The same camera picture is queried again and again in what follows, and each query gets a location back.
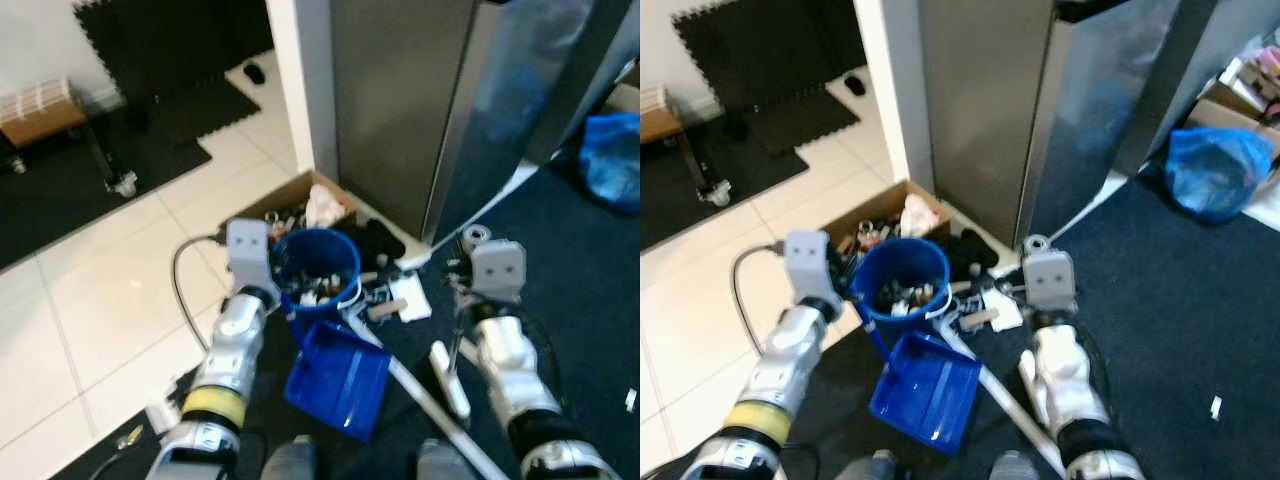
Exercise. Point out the white oblong plastic piece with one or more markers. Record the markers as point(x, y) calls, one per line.
point(452, 380)
point(1028, 375)

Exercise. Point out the stainless steel fridge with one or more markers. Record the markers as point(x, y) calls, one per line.
point(400, 100)
point(990, 100)

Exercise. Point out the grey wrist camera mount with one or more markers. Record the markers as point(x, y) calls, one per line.
point(806, 262)
point(498, 270)
point(248, 250)
point(1050, 280)

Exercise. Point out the dark blue carpet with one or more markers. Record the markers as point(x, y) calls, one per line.
point(1180, 320)
point(570, 320)

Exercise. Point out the black foam puzzle mat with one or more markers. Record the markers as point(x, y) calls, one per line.
point(680, 200)
point(170, 40)
point(770, 45)
point(60, 190)

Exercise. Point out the brown cardboard box with clutter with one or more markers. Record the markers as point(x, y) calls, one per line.
point(1235, 110)

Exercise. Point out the open brown cardboard box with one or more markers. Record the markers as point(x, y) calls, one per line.
point(880, 203)
point(285, 195)

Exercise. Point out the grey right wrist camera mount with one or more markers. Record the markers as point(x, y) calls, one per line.
point(1050, 280)
point(498, 270)

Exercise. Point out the crumpled white cloth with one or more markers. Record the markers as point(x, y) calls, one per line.
point(324, 207)
point(920, 215)

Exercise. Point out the black cloth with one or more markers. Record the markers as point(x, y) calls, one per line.
point(378, 240)
point(968, 252)

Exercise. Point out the white paper sheet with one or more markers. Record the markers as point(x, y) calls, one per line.
point(412, 298)
point(1003, 310)

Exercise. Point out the blue plastic bag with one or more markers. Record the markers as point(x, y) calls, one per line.
point(1215, 170)
point(612, 160)

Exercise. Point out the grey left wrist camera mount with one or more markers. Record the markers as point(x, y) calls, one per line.
point(806, 262)
point(248, 250)

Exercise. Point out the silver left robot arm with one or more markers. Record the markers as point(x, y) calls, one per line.
point(235, 340)
point(790, 370)

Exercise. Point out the grey robot left leg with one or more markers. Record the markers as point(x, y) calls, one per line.
point(290, 462)
point(865, 468)

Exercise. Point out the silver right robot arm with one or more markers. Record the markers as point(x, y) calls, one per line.
point(1065, 380)
point(510, 360)

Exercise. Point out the grey robot leg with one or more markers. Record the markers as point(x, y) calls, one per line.
point(865, 468)
point(1015, 468)
point(445, 462)
point(290, 462)

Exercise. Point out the small black oval object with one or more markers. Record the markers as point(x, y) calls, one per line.
point(854, 85)
point(255, 73)

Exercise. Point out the grey robot right leg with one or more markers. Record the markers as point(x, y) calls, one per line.
point(445, 462)
point(1015, 468)

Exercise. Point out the blue plastic bucket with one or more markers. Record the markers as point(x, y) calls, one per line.
point(925, 262)
point(335, 250)

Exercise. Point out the wooden stool on casters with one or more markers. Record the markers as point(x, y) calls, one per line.
point(40, 112)
point(655, 112)

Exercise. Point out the small white paper scrap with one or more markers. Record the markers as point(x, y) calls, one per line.
point(631, 400)
point(1216, 407)

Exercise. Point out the small wooden block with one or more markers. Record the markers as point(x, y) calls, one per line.
point(982, 320)
point(380, 310)

